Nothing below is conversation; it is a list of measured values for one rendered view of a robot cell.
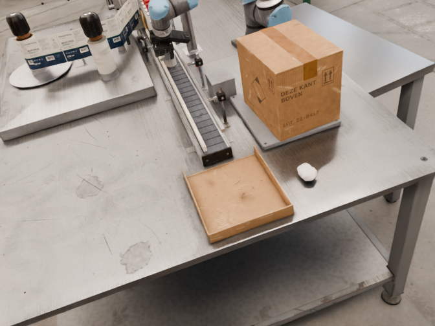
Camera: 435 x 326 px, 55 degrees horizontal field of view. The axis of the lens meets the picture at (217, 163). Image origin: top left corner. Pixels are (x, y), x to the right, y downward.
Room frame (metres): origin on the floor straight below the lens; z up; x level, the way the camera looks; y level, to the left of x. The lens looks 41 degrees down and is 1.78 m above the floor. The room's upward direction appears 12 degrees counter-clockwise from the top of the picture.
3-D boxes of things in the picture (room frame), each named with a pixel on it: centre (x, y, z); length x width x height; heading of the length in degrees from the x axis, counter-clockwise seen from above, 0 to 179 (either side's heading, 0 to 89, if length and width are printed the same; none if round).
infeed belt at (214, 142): (1.89, 0.14, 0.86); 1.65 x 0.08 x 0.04; 10
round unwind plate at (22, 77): (1.96, 0.76, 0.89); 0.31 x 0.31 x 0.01
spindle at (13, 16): (1.96, 0.76, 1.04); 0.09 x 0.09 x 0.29
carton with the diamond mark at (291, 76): (1.27, -0.31, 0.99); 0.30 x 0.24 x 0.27; 14
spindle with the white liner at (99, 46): (1.77, 0.40, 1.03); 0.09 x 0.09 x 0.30
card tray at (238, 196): (0.91, -0.03, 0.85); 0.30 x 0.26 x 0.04; 10
